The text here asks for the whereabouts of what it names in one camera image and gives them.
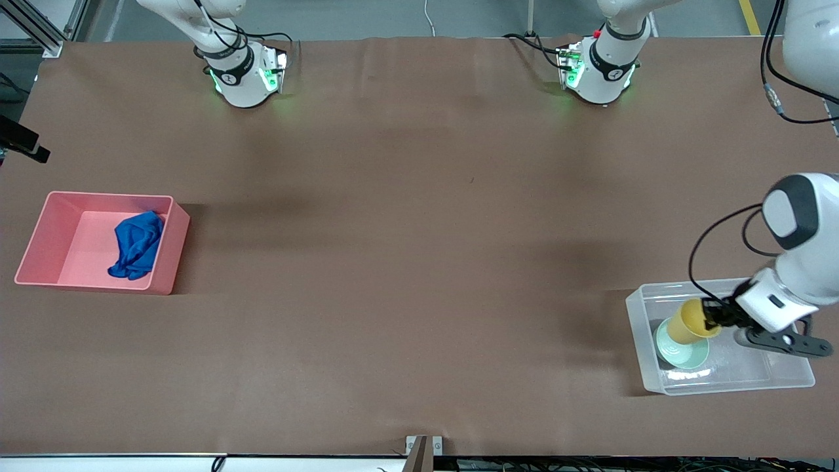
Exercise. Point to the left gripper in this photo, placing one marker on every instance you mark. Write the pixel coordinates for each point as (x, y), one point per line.
(723, 314)

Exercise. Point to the yellow plastic cup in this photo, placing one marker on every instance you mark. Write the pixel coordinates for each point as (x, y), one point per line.
(688, 324)

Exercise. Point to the mint green bowl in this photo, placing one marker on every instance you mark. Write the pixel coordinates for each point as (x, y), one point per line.
(682, 357)

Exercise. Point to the blue cloth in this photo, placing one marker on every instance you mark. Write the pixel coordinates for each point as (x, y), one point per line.
(137, 246)

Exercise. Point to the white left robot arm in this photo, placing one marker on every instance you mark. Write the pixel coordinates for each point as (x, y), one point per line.
(806, 210)

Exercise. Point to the clear plastic storage box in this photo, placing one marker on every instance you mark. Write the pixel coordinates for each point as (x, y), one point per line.
(741, 373)

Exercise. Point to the table cover sheet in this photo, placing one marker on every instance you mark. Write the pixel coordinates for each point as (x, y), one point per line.
(419, 229)

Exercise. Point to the pink plastic bin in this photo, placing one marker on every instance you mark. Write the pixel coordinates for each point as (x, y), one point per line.
(78, 242)

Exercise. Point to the grey metal table bracket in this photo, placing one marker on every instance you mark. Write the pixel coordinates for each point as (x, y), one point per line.
(419, 452)

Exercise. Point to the thin grey metal post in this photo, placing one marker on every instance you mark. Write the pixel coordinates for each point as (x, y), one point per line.
(530, 16)

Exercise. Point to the white table edge rail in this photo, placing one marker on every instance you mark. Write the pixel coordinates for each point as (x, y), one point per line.
(131, 463)

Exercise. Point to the aluminium frame profile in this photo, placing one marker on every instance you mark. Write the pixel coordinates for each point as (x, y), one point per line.
(39, 33)

